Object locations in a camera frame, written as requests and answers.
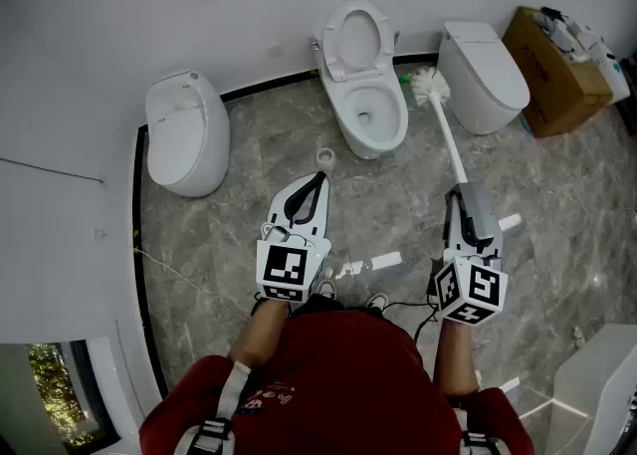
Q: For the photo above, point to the person's right forearm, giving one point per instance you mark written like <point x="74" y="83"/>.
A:
<point x="454" y="358"/>

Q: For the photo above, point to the white open-lid toilet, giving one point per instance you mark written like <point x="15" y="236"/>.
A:
<point x="370" y="109"/>

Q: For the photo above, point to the black trousers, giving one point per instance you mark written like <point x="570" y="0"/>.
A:
<point x="323" y="304"/>

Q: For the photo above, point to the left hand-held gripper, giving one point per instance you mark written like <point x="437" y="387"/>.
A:
<point x="281" y="266"/>

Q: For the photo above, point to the pile of grey white clutter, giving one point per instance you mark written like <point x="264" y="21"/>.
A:
<point x="565" y="32"/>

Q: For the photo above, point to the white boxy appliance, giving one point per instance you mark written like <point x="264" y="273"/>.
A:
<point x="602" y="393"/>

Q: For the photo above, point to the white egg-shaped toilet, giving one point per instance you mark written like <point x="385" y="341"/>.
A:
<point x="186" y="139"/>

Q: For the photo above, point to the large brown cardboard box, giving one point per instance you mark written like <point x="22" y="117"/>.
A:
<point x="552" y="74"/>

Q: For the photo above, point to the window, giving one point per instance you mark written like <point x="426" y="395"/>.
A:
<point x="60" y="393"/>

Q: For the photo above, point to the white toilet brush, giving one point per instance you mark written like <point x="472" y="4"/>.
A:
<point x="448" y="137"/>

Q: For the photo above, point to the white closed-lid toilet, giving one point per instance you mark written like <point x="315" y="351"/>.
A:
<point x="480" y="84"/>

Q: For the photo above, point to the red shirt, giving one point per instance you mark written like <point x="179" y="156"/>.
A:
<point x="338" y="383"/>

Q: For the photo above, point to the white carton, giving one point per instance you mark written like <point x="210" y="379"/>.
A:
<point x="611" y="72"/>

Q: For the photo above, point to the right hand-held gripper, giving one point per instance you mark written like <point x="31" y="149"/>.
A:
<point x="473" y="289"/>

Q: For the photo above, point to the person's left white shoe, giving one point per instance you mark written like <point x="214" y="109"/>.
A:
<point x="327" y="288"/>

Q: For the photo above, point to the person's left forearm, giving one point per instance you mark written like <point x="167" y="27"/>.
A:
<point x="259" y="333"/>

